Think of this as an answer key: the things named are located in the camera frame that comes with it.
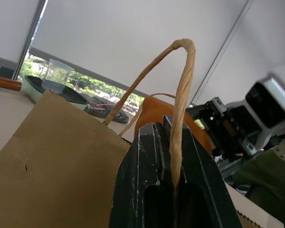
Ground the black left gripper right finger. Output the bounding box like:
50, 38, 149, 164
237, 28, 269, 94
162, 114, 243, 228

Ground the clear plastic cup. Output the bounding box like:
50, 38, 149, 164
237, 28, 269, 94
41, 58, 76, 95

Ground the green pan with wooden handle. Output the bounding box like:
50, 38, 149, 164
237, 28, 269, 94
0, 74, 89, 111

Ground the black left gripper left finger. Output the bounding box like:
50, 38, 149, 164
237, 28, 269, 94
108, 122, 176, 228

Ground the black device with red wires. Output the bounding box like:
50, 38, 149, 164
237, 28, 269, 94
78, 93, 130, 124

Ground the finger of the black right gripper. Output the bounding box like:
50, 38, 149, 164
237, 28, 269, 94
185, 104, 208, 121

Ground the orange plush toy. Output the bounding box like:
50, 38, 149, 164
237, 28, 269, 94
134, 94, 215, 158

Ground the metal blind bead chain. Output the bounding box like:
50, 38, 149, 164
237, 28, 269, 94
11, 0, 47, 81

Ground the brown paper bag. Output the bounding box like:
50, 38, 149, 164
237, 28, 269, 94
0, 38, 285, 228

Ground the dark green soft object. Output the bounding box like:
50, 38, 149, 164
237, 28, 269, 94
234, 149, 285, 216

